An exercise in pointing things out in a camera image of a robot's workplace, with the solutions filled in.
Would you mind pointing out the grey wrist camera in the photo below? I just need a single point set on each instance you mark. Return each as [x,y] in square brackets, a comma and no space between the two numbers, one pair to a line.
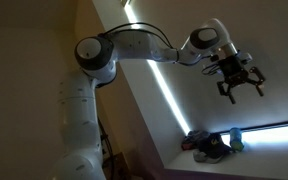
[244,57]

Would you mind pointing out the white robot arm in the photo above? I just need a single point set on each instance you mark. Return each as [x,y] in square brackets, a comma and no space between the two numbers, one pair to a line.
[97,56]

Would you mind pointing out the blue bottle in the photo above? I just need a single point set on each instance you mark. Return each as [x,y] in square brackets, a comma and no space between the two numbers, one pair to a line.
[236,139]

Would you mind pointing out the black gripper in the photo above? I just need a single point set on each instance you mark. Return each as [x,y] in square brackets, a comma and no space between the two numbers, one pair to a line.
[235,74]

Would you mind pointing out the crumpled dark cloth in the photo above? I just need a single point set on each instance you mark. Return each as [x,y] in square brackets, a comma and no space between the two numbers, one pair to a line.
[193,139]

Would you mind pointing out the dark blue cap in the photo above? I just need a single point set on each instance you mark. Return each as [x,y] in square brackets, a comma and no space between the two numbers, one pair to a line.
[211,150]

